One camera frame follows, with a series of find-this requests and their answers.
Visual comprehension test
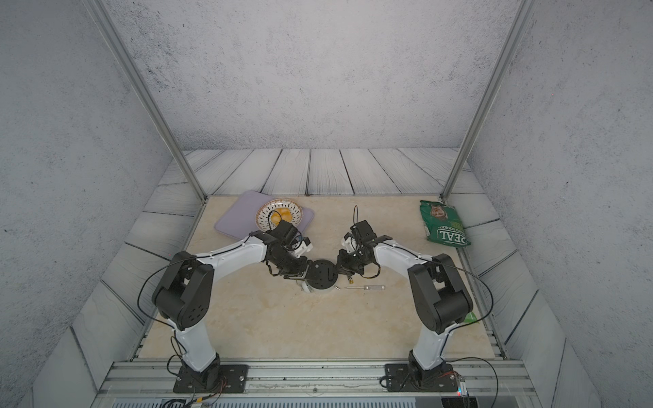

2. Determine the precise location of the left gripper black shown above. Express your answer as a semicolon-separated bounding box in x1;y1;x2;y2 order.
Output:
271;248;321;279

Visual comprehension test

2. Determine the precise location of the small screwdriver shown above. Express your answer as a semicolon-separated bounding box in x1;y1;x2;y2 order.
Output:
345;285;386;291

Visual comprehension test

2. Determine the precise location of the black round alarm clock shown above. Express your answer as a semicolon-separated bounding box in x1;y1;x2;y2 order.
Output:
301;259;338;293

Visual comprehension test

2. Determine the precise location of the green packet behind right arm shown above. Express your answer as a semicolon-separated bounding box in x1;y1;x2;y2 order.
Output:
464;312;478;324

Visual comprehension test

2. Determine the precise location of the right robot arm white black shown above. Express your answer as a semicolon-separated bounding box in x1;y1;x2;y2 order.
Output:
337;233;474;372

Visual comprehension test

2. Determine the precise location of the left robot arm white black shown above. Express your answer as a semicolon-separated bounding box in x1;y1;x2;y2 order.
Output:
151;231;313;373

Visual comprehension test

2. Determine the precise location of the patterned bowl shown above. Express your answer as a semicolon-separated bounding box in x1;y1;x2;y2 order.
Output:
255;199;303;231

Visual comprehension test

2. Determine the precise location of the yellow fruit in bowl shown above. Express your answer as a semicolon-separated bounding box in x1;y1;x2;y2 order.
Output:
268;207;294;225

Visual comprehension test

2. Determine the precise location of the purple mat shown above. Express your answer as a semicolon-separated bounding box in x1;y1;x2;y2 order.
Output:
213;190;316;241

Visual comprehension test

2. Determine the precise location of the green snack bag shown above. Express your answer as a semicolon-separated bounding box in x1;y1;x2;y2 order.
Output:
419;200;471;248

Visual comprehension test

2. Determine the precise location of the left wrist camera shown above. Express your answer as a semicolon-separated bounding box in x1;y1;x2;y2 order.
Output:
270;220;312;257

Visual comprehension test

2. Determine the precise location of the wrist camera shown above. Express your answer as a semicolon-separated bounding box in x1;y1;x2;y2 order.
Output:
342;220;378;253
270;220;312;257

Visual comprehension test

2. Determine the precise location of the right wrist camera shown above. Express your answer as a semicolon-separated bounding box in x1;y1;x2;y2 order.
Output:
342;220;378;253

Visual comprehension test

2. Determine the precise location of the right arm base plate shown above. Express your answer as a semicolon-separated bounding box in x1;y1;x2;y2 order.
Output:
379;363;460;394

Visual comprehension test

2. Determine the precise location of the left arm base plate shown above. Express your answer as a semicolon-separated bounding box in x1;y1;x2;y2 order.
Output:
173;364;249;394

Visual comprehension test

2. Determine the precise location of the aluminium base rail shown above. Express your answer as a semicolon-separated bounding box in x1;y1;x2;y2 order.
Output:
92;359;541;407

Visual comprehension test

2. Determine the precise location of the aluminium corner post right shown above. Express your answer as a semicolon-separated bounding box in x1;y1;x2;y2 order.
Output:
440;0;537;202

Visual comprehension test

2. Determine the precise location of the aluminium corner post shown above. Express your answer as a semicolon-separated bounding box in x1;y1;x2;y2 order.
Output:
440;0;537;202
83;0;207;203

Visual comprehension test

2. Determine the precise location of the aluminium corner post left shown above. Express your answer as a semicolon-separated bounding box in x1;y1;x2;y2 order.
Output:
83;0;207;203

